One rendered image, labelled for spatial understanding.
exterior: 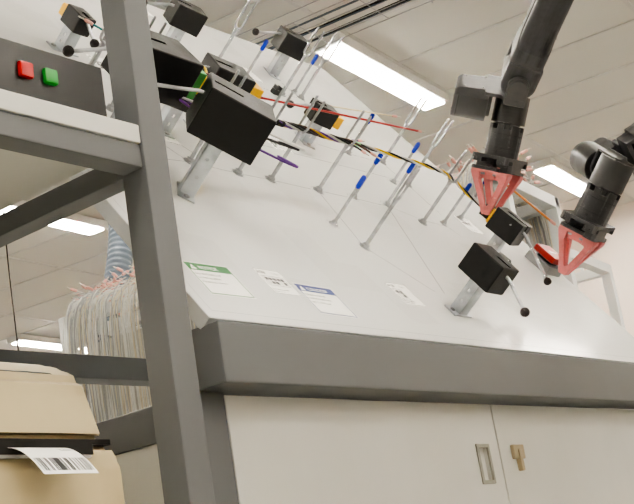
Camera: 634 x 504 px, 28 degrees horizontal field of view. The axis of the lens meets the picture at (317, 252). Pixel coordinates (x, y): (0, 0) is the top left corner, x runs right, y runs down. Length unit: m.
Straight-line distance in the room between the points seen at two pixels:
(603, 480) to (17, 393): 1.11
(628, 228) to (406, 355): 9.20
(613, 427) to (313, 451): 0.80
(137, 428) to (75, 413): 0.17
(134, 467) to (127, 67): 0.42
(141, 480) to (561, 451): 0.78
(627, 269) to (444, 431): 9.04
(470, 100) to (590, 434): 0.58
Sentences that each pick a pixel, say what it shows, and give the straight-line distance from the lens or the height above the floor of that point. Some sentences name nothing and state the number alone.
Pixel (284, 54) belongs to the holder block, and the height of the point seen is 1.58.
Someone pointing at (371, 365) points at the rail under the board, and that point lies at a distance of 1.48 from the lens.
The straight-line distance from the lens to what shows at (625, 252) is 10.68.
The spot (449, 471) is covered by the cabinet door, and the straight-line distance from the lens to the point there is 1.64.
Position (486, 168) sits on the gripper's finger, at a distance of 2.10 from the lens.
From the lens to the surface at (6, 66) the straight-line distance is 1.22.
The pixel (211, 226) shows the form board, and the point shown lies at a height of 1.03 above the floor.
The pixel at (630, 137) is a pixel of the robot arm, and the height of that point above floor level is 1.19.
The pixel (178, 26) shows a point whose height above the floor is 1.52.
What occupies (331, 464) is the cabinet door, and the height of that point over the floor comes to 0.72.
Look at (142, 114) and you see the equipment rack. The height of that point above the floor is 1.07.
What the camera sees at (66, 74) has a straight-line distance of 1.27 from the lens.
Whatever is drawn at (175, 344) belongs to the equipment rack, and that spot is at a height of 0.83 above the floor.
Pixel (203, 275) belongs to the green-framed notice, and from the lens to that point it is 1.37.
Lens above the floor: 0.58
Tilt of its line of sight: 15 degrees up
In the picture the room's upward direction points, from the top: 10 degrees counter-clockwise
